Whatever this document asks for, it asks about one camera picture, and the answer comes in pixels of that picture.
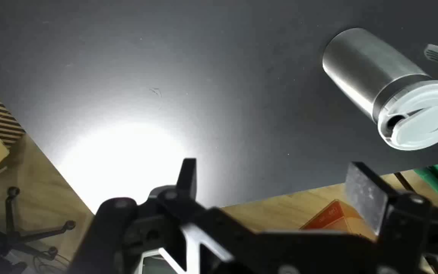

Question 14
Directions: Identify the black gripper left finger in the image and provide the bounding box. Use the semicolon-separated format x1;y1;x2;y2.
175;158;198;201

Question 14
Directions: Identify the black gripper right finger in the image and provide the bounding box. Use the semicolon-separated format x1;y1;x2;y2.
346;162;400;236

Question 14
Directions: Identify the stainless steel flask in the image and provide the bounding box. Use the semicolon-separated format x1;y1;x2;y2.
321;28;438;151

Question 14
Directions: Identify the orange box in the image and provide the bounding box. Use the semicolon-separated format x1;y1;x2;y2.
303;200;376;239

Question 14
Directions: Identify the black office chair base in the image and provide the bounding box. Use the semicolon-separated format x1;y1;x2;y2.
0;186;77;274

